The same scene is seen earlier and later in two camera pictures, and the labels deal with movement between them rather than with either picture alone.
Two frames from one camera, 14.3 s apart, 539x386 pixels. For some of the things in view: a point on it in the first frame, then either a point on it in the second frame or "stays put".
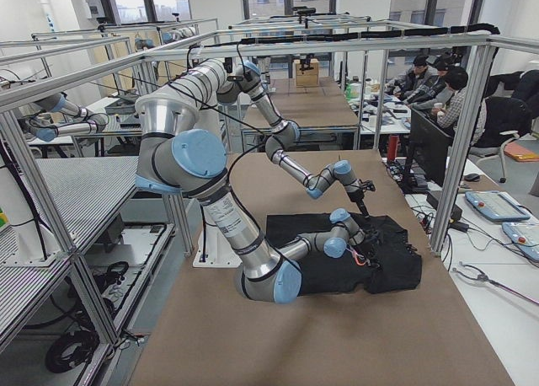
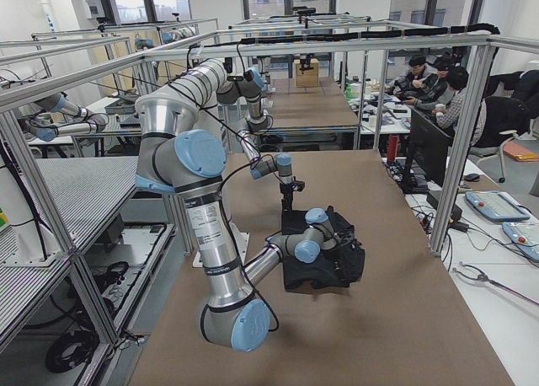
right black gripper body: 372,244 to 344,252
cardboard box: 310,77 stays put
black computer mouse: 472,177 stays put
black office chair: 504,117 stays put
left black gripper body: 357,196 to 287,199
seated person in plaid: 455,79 stays put
